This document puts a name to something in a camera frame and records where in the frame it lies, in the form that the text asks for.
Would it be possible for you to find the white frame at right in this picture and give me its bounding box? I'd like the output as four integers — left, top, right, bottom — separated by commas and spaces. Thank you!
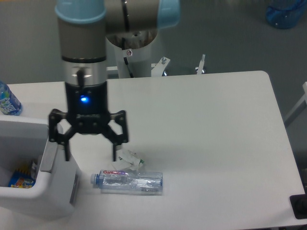
283, 82, 307, 128

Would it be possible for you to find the colourful snack wrapper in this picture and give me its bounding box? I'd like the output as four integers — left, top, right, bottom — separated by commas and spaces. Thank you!
8, 160, 38, 189

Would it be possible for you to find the white push-lid trash can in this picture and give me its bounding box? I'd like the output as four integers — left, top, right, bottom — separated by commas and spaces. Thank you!
0, 115, 82, 218

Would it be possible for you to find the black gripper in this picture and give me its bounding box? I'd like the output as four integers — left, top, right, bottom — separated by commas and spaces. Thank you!
48, 68, 129, 161

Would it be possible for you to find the blue labelled water bottle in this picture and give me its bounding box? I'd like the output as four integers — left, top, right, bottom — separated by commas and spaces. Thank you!
0, 81, 23, 116

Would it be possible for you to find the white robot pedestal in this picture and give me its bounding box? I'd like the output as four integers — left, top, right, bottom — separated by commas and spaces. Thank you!
105, 28, 206, 80

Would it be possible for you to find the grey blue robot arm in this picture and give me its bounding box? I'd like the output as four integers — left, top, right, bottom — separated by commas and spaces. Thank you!
48, 0, 180, 161

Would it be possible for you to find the black device at table edge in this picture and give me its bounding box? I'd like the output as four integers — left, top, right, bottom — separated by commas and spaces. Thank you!
290, 194, 307, 219

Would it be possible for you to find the crushed clear plastic bottle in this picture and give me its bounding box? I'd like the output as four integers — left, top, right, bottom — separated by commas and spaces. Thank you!
90, 170, 163, 196

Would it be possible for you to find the crumpled white paper carton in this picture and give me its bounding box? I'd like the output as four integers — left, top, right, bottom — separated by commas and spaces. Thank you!
111, 149, 144, 171

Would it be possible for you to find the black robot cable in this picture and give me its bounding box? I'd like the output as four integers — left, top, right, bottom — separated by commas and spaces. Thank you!
121, 37, 134, 79

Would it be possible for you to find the large blue water jug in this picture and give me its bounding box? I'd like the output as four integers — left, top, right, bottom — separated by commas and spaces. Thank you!
265, 0, 307, 29

